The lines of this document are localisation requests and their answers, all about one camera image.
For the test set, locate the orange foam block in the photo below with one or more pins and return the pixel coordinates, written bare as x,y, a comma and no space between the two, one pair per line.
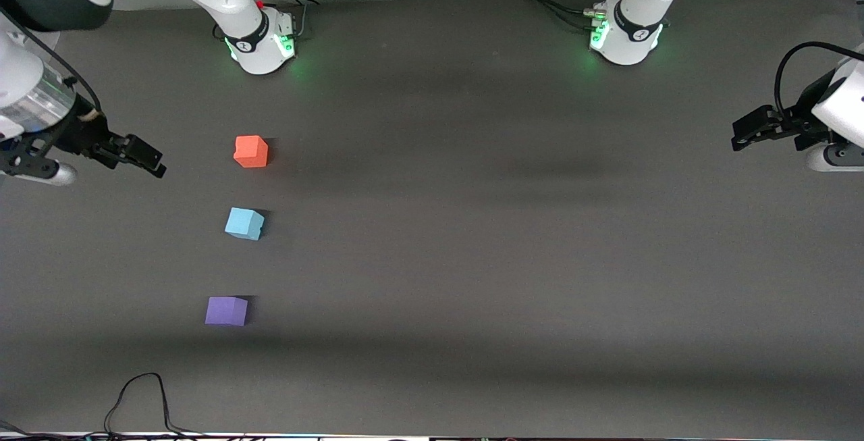
250,151

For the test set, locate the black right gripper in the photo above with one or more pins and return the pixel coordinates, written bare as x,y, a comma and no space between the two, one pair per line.
82,136

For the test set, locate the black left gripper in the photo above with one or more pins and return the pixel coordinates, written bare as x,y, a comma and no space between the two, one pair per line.
801,121

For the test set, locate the purple foam block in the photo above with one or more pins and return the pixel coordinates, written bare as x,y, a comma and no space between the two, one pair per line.
226,311

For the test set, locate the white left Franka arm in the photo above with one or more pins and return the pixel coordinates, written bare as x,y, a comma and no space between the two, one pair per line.
634,36

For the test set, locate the light blue foam block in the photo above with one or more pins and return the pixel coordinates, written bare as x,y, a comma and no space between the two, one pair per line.
243,223

